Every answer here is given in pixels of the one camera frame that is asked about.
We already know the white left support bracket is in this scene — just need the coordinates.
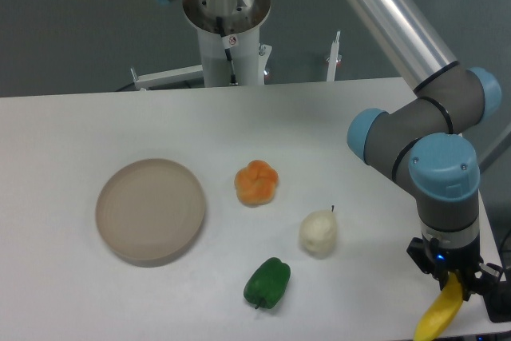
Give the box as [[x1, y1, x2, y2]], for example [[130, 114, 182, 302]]
[[130, 65, 203, 90]]

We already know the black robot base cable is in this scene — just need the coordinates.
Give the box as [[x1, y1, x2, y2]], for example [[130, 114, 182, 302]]
[[216, 16, 240, 87]]

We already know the beige round plate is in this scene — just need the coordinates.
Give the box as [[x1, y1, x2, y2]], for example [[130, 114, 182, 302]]
[[95, 158, 207, 268]]

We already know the white pear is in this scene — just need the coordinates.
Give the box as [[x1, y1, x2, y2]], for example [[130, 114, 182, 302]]
[[299, 205, 338, 258]]

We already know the yellow banana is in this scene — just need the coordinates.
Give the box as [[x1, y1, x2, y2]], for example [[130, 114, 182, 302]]
[[413, 273, 463, 341]]

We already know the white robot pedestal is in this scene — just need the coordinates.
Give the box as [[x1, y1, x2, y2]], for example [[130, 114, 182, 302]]
[[183, 0, 271, 88]]

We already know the green bell pepper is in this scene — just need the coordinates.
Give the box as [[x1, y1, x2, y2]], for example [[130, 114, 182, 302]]
[[243, 257, 291, 309]]

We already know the white support bracket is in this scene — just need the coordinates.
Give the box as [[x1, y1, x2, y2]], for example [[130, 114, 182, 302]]
[[326, 30, 342, 81], [130, 65, 203, 90]]

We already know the orange bread roll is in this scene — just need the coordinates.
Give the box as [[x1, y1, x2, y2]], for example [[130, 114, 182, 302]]
[[234, 160, 279, 206]]

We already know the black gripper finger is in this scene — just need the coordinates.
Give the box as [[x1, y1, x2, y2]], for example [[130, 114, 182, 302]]
[[458, 263, 504, 301], [406, 237, 447, 289]]

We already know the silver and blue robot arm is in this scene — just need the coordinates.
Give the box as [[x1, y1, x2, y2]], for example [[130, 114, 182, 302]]
[[161, 0, 502, 298]]

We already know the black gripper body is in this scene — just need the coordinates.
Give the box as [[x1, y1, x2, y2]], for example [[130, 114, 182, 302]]
[[419, 234, 482, 272]]

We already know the white right support bracket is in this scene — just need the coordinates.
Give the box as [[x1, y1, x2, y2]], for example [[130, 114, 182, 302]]
[[326, 30, 342, 81]]

